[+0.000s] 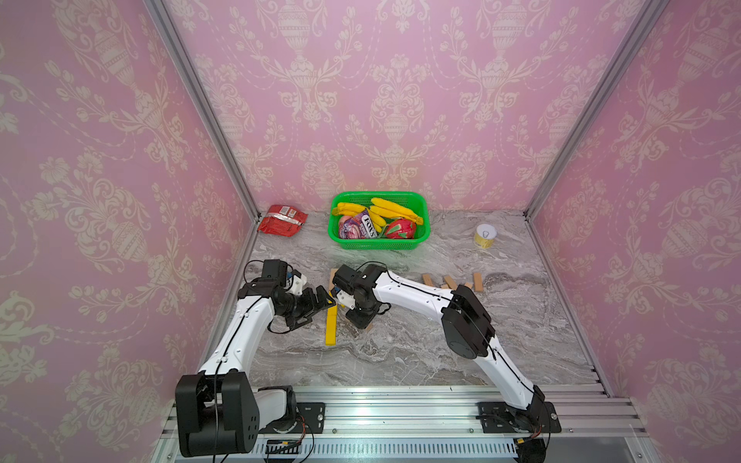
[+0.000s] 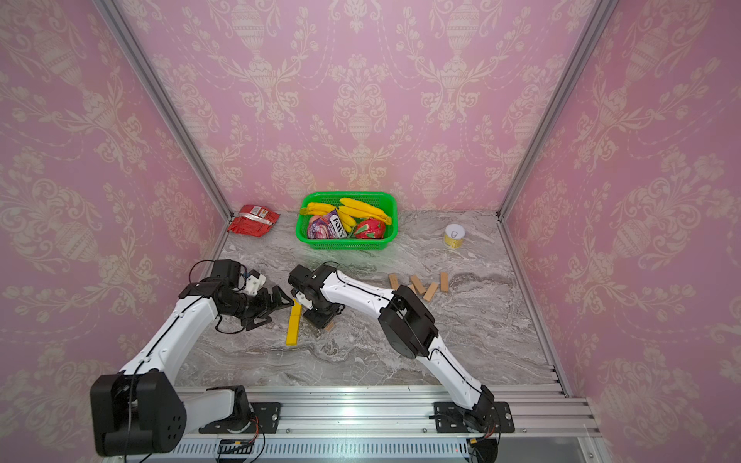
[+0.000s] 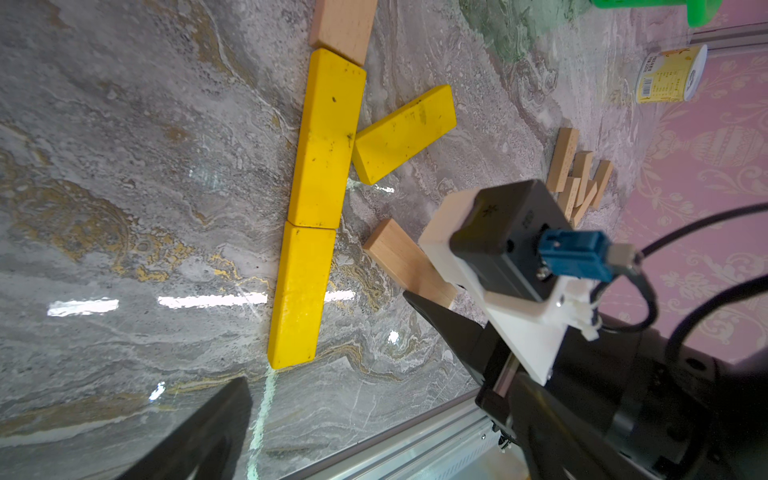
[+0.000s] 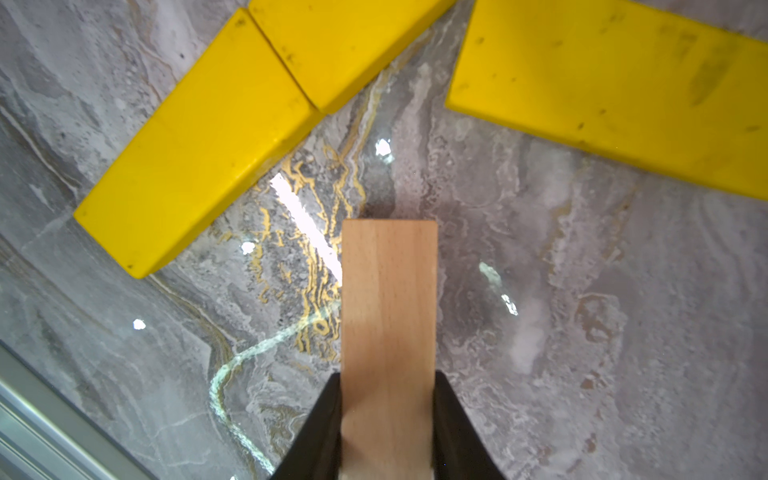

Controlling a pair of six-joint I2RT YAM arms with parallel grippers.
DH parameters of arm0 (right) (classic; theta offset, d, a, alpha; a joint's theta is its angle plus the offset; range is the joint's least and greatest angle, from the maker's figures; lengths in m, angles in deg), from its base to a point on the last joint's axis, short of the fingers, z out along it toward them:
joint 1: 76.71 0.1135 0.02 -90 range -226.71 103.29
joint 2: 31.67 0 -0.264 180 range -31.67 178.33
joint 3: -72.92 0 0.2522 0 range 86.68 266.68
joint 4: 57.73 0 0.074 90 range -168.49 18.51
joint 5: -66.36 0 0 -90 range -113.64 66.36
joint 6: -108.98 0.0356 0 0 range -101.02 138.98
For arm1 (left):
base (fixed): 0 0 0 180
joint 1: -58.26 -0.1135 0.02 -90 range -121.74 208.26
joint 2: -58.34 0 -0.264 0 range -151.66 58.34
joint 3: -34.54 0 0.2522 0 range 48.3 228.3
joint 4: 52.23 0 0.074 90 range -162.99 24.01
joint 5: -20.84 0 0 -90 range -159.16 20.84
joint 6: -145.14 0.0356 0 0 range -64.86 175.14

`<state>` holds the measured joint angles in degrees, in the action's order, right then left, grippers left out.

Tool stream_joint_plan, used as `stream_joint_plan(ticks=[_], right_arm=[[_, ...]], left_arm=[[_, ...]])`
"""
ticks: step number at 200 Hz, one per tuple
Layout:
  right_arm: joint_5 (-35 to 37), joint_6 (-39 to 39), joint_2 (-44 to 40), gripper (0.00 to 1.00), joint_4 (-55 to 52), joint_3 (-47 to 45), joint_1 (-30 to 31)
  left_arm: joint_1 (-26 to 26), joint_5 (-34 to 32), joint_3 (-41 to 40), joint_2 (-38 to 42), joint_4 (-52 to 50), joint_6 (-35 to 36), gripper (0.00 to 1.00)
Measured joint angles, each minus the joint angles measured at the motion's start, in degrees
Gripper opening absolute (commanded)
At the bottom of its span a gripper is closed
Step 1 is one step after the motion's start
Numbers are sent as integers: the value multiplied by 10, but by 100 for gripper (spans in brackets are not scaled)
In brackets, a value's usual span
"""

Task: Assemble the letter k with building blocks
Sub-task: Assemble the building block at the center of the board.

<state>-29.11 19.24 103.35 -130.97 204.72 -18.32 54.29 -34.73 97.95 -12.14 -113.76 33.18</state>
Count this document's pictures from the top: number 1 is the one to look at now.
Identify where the right banana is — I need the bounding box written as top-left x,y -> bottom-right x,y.
370,198 -> 425,225

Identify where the green plastic basket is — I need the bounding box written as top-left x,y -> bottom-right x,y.
327,191 -> 431,250

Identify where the frame post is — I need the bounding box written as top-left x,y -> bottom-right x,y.
523,0 -> 673,221
143,0 -> 261,221

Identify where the red snack bag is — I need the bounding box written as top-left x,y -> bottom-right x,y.
258,204 -> 308,237

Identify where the wooden block right two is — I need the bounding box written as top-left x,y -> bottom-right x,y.
444,275 -> 457,289

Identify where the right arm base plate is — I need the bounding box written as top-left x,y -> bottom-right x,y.
476,400 -> 563,435

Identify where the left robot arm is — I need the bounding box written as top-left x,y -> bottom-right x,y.
175,260 -> 336,461

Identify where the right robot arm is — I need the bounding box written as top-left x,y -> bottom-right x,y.
332,264 -> 562,436

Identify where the right frame post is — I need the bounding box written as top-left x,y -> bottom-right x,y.
523,0 -> 673,221

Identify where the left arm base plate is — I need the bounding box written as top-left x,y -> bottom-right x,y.
260,402 -> 326,435

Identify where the purple snack packet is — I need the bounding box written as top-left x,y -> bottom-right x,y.
338,210 -> 378,240

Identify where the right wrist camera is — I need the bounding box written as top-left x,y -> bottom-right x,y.
336,291 -> 355,310

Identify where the left frame post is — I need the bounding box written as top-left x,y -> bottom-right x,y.
143,0 -> 261,221

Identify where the left banana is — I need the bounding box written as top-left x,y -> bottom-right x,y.
332,203 -> 387,233

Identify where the wooden block right four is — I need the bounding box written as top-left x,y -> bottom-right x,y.
473,272 -> 484,292

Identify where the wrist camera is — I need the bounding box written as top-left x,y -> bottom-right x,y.
287,270 -> 308,296
336,291 -> 355,310

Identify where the banana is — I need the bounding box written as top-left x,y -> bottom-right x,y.
370,198 -> 425,225
332,203 -> 387,233

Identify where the red dragon fruit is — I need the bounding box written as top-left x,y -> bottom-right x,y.
383,218 -> 417,240

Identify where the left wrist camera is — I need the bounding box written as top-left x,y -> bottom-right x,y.
287,270 -> 308,296

